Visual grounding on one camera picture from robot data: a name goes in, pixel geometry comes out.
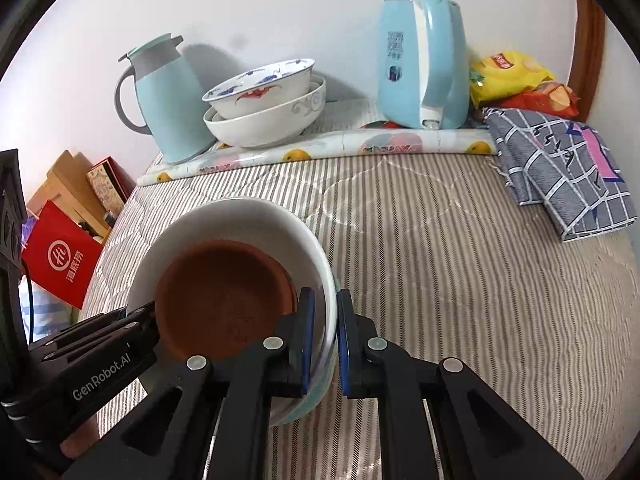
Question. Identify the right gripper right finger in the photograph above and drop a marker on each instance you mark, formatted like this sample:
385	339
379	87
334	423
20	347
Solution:
438	420

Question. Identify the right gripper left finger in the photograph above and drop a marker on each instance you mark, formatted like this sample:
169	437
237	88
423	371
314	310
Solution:
209	420

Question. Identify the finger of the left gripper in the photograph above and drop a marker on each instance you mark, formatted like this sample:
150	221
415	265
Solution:
92	325
139	328

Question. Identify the brown clay bowl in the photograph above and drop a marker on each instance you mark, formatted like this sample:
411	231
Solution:
218	297

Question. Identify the blue square plate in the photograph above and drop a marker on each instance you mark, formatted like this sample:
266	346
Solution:
285	411

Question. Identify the white ceramic bowl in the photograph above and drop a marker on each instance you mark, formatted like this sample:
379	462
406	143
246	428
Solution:
270	228

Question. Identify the person's left hand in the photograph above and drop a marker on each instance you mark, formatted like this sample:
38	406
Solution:
82	439

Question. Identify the red paper bag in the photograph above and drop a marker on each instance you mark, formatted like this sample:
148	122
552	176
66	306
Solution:
61	256

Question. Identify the patterned gift box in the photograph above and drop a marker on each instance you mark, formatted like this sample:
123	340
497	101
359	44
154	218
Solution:
111	184

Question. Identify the brown paper bag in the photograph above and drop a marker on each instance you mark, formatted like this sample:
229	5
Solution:
68	187

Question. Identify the striped quilted table cover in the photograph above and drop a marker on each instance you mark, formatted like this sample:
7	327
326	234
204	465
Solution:
434	249

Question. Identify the light blue thermos jug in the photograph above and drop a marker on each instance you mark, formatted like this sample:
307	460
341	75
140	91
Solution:
169	97

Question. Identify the white bowl with grey scrolls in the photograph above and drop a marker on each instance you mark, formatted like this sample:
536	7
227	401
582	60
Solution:
273	125

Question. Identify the white bowl with fish pattern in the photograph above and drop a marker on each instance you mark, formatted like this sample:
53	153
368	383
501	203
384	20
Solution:
261	88

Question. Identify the grey checked folded cloth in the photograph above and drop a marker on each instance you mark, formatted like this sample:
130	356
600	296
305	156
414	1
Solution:
564	166

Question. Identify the fruit print rolled mat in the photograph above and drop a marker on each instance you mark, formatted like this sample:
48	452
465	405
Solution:
335	144

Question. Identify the red snack bag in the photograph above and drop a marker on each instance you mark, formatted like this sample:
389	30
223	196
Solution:
549	97

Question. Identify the yellow chips bag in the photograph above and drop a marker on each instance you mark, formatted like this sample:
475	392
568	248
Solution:
505	74

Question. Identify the light blue electric kettle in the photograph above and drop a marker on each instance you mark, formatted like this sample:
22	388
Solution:
422	66

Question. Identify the brown wooden door frame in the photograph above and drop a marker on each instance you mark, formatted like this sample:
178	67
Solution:
589	40

